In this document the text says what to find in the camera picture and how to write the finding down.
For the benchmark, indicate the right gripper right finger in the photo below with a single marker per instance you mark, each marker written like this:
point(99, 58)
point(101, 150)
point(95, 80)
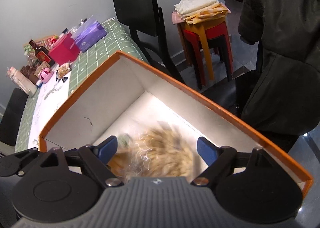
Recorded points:
point(248, 185)

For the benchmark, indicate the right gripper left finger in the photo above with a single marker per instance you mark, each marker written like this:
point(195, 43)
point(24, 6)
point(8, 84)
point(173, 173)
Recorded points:
point(61, 185)

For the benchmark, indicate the puffed rice cake packet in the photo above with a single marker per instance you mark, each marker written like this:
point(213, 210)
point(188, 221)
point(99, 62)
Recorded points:
point(158, 150)

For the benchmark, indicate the black chair far left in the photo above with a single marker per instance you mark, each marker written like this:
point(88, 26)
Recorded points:
point(10, 122)

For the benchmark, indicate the black chair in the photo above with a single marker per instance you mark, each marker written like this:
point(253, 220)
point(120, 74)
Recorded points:
point(146, 16)
point(10, 122)

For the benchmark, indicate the white deer table runner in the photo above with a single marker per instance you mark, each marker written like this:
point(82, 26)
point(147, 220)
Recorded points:
point(52, 95)

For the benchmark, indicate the white thermos bottle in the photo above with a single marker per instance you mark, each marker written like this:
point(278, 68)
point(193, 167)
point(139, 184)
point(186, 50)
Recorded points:
point(23, 82)

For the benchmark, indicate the pink lidded bowl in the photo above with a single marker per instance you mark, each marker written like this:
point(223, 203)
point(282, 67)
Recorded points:
point(45, 75)

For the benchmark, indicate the small beige radio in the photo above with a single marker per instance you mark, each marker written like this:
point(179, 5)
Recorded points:
point(43, 65)

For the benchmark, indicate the clear plastic bottle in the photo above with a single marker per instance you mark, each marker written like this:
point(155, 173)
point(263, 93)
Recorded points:
point(32, 60)

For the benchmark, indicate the mixed nuts snack bag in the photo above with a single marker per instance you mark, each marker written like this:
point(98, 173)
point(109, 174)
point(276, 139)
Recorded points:
point(63, 70)

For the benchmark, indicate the orange cardboard box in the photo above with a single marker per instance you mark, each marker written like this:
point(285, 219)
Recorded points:
point(123, 87)

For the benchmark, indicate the brown liquor bottle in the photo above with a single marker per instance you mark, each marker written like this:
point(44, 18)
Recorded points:
point(42, 54)

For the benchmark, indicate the green grid tablecloth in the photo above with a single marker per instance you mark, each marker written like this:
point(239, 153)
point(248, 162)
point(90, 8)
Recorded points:
point(117, 39)

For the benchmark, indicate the magenta gift box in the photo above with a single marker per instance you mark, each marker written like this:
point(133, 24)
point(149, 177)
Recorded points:
point(64, 50)

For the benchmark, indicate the sticker sheet card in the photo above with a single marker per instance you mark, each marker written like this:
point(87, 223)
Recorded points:
point(45, 42)

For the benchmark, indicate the purple tissue pack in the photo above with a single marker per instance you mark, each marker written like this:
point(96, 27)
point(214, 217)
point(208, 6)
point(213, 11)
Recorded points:
point(88, 34)

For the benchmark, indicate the stacked plastic stools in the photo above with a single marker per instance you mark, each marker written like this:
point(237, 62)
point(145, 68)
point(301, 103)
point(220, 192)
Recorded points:
point(198, 39)

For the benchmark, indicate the black leather jacket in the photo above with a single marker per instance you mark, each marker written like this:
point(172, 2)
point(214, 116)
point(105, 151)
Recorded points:
point(284, 103)

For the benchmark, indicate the folded cloths pile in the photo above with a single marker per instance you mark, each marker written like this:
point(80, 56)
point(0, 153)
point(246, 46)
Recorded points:
point(194, 12)

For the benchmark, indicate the black chair far right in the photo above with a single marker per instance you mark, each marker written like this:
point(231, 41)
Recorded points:
point(146, 16)

